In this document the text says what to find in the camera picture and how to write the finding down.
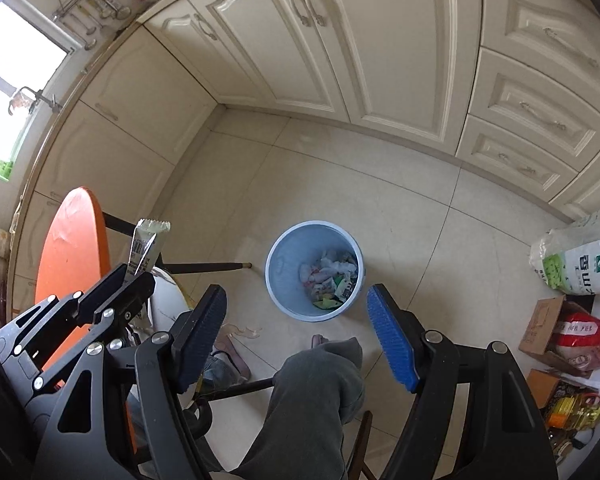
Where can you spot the green printed snack wrapper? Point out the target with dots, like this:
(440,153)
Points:
(148,238)

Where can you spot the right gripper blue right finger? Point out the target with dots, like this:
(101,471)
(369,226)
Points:
(400,335)

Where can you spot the cream kitchen cabinets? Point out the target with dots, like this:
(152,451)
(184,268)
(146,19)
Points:
(509,87)

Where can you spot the cardboard box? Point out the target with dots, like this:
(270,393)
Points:
(536,339)

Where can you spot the blue trash bin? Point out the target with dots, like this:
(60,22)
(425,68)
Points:
(314,271)

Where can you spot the chrome kitchen faucet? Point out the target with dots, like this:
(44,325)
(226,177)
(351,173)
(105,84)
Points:
(27,98)

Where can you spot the white rice bag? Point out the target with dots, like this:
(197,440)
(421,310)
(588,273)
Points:
(568,259)

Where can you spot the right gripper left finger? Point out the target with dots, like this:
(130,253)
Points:
(194,334)

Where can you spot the hanging kitchen utensils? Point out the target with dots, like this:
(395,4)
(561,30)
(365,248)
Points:
(88,22)

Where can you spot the person's grey trouser leg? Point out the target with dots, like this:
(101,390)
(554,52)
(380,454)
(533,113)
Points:
(316,393)

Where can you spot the red rice bag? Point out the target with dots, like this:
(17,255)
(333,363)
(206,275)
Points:
(576,338)

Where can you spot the yellow oil bottle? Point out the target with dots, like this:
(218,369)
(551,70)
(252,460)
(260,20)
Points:
(571,422)

